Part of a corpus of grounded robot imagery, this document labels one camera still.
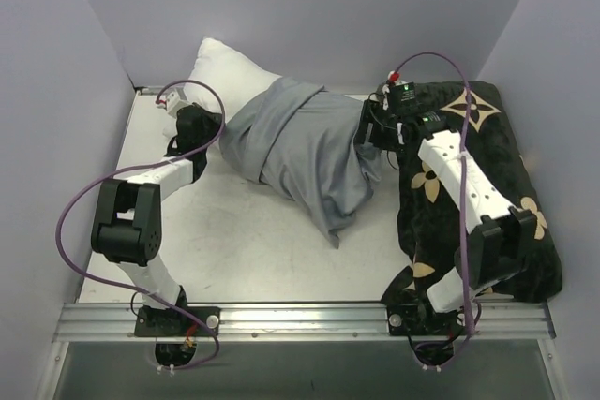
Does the white pillow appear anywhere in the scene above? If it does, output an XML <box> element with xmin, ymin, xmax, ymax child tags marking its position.
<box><xmin>183</xmin><ymin>37</ymin><xmax>289</xmax><ymax>144</ymax></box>

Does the grey pillowcase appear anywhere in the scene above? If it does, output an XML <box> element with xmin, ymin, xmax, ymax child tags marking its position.
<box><xmin>219</xmin><ymin>78</ymin><xmax>382</xmax><ymax>247</ymax></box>

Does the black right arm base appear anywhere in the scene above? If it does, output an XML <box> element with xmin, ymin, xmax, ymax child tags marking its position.
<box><xmin>385</xmin><ymin>290</ymin><xmax>464</xmax><ymax>338</ymax></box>

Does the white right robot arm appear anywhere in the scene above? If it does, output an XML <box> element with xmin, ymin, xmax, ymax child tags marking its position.
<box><xmin>354</xmin><ymin>75</ymin><xmax>536</xmax><ymax>333</ymax></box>

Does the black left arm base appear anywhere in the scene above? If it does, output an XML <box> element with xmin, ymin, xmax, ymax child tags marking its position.
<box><xmin>133</xmin><ymin>305</ymin><xmax>221</xmax><ymax>338</ymax></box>

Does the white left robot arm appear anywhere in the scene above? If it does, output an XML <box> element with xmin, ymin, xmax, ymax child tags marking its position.
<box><xmin>91</xmin><ymin>104</ymin><xmax>224</xmax><ymax>335</ymax></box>

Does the black floral plush pillow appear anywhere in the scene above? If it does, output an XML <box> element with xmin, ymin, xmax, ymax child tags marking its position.
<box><xmin>367</xmin><ymin>81</ymin><xmax>563</xmax><ymax>313</ymax></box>

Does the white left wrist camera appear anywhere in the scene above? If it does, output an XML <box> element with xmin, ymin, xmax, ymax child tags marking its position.
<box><xmin>155</xmin><ymin>87</ymin><xmax>191</xmax><ymax>119</ymax></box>

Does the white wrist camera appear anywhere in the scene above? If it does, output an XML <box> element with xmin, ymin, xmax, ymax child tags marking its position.
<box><xmin>376</xmin><ymin>70</ymin><xmax>404</xmax><ymax>104</ymax></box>
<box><xmin>155</xmin><ymin>87</ymin><xmax>191</xmax><ymax>119</ymax></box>

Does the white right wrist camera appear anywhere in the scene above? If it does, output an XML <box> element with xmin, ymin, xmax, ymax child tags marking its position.
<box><xmin>376</xmin><ymin>70</ymin><xmax>404</xmax><ymax>104</ymax></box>

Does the aluminium back rail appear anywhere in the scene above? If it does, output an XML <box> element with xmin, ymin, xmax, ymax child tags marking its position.
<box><xmin>134</xmin><ymin>85</ymin><xmax>375</xmax><ymax>96</ymax></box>

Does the aluminium rail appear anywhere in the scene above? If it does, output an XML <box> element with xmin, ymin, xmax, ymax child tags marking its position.
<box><xmin>134</xmin><ymin>85</ymin><xmax>375</xmax><ymax>96</ymax></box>
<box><xmin>52</xmin><ymin>304</ymin><xmax>557</xmax><ymax>343</ymax></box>

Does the aluminium front rail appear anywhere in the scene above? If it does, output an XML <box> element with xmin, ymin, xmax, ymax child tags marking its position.
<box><xmin>52</xmin><ymin>304</ymin><xmax>557</xmax><ymax>343</ymax></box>

